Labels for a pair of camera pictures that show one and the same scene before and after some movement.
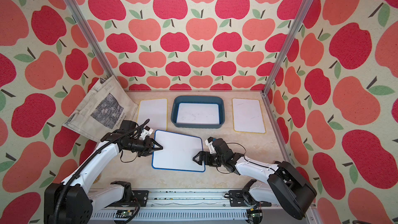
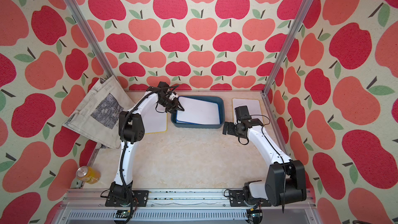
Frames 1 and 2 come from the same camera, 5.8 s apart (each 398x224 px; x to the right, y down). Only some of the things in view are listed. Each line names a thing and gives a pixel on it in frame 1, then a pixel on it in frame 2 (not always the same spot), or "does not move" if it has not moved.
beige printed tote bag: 102,109 does not move
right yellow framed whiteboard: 247,116 does not move
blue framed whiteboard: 178,151 -> 198,112
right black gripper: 207,159 -> 230,128
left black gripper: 148,147 -> 175,106
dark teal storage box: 178,99 does not move
